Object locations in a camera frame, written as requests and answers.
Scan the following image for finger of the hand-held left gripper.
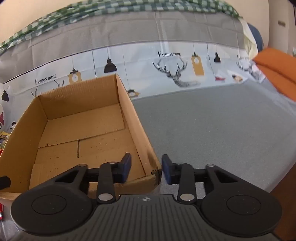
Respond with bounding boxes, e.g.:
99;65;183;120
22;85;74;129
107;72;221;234
0;176;11;189

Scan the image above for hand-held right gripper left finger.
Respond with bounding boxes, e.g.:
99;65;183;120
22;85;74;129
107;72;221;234
54;152;132;205

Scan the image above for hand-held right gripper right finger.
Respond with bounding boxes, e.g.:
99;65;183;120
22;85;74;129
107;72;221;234
161;154;242;205

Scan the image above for brown cardboard box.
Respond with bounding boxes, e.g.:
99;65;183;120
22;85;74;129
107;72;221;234
0;74;162;201

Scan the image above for grey sofa seat cushion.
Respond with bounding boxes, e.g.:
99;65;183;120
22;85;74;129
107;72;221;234
0;76;296;241

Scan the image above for house printed side cushion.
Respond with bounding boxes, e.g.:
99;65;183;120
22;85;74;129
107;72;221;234
0;82;18;134

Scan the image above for deer printed back cushion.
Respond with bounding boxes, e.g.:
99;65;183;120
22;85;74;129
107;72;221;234
0;9;266;105

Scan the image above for orange pillow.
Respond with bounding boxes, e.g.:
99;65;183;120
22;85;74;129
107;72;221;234
252;47;296;103

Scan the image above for pale yellow cloth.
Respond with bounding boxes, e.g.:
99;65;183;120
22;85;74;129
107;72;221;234
239;18;258;61

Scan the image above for blue sofa armrest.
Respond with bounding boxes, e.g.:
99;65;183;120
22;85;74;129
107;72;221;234
247;23;264;52

